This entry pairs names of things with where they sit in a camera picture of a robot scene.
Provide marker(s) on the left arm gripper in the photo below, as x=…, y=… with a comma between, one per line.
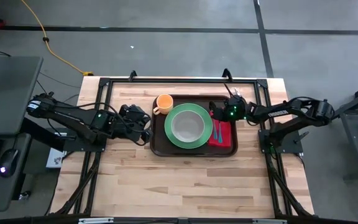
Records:
x=134, y=119

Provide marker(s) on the black computer mouse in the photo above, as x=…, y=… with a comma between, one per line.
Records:
x=8, y=161

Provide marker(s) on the brown plastic tray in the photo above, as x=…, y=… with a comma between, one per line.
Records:
x=160, y=143

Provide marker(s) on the grey desk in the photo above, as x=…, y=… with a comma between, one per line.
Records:
x=8, y=90

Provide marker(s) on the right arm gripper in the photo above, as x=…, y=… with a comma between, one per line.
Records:
x=236, y=109

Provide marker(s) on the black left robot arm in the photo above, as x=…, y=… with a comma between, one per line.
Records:
x=73, y=118

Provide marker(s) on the black aluminium table frame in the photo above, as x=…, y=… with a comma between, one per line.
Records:
x=182, y=81

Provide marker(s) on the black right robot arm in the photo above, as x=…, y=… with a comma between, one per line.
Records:
x=278, y=112

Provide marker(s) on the red cloth napkin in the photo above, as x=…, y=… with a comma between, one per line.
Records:
x=227, y=137

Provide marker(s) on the desk caster wheel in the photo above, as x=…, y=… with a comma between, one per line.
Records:
x=25, y=195

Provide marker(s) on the silver metal bracket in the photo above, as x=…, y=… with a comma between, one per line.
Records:
x=269, y=221
x=95, y=220

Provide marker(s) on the grey bowl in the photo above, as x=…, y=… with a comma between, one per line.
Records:
x=187, y=127

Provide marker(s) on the black table clamp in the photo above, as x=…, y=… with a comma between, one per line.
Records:
x=227, y=75
x=133, y=75

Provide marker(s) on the green plate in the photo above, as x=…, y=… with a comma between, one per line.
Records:
x=169, y=126

